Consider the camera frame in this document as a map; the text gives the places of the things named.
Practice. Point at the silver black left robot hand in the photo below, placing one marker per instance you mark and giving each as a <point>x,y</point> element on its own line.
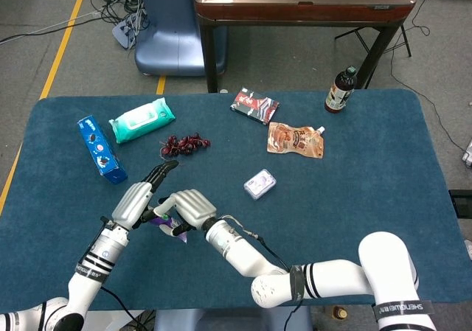
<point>131,205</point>

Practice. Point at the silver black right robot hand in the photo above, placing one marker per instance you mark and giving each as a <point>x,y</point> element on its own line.
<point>193,207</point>

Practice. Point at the purple toothpaste tube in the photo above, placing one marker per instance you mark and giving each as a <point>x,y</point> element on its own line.
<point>181,237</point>

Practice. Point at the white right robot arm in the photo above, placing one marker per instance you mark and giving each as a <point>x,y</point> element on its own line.
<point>239,251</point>

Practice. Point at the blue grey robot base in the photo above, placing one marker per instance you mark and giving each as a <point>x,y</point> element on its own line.
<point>166,43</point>

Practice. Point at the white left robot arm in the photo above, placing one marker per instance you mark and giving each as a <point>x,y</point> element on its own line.
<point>85,283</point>

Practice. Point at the dark red grape bunch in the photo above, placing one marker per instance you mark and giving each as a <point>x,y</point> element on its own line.
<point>182,146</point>

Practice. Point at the blue cookie box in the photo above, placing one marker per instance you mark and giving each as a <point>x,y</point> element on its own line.
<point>99,150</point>

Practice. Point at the small clear plastic box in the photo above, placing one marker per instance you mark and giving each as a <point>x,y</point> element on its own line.
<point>260,184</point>

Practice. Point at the green wet wipes pack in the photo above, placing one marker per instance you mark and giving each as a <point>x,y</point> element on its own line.
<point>142,119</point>

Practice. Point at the red black printed box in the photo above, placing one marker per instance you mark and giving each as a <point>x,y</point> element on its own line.
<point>254,106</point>

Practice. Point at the orange spout pouch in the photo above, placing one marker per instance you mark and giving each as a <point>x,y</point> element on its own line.
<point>293,141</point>

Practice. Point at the teal felt table mat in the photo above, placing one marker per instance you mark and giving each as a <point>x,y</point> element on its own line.
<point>313,228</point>

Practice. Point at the grey power strip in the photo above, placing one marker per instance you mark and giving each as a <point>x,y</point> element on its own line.
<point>123,32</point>

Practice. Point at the small brown capped bottle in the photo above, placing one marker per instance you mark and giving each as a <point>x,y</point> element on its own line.
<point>340,312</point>

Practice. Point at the dark drink bottle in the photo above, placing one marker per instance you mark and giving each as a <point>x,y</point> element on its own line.
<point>339,93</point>

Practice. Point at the brown wooden table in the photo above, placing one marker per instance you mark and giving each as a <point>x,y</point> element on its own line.
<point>302,6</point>

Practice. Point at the black flat device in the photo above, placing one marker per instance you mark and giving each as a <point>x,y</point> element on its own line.
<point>461,202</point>

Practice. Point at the grey white shoe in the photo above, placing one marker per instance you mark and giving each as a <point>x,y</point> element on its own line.
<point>468,250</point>

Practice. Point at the white plug adapter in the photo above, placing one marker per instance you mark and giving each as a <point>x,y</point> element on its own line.
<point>467,157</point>

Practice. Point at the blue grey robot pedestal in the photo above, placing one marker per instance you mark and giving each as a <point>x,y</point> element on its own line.
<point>221,320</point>

